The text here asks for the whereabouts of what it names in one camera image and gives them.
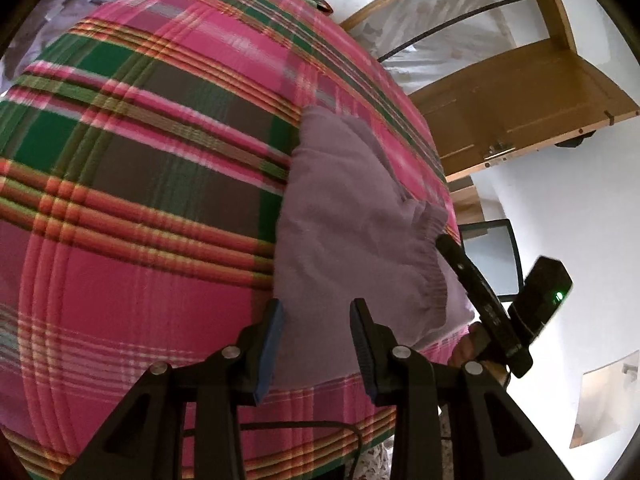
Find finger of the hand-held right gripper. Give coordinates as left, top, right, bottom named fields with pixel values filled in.
left=434, top=233, right=489, bottom=302

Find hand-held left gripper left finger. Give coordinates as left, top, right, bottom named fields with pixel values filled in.
left=62, top=298, right=286, bottom=480

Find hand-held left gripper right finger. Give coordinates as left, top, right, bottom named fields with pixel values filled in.
left=348, top=298, right=571, bottom=480

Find purple fleece pants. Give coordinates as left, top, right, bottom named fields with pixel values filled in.
left=272, top=105, right=476, bottom=394

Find person's right hand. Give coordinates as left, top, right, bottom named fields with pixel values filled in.
left=446, top=325, right=481, bottom=367

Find black mesh chair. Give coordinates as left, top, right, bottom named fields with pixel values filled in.
left=457, top=217, right=524, bottom=306

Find wooden board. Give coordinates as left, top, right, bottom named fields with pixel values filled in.
left=447, top=177, right=484, bottom=221

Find person's floral garment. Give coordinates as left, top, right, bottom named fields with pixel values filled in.
left=351, top=439, right=395, bottom=480

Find dark hanging bag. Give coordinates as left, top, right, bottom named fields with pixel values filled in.
left=554, top=130, right=599, bottom=150

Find wooden door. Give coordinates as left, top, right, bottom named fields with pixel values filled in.
left=407, top=37, right=640, bottom=184

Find doorway with plastic curtain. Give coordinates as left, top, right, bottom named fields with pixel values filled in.
left=340, top=0, right=579, bottom=96

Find plaid bed sheet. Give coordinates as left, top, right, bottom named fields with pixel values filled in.
left=0, top=0, right=471, bottom=480

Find lilac bedding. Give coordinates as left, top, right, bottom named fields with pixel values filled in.
left=0, top=0, right=96, bottom=96

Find metal door handle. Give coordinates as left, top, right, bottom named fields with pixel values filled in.
left=481, top=141, right=517, bottom=162

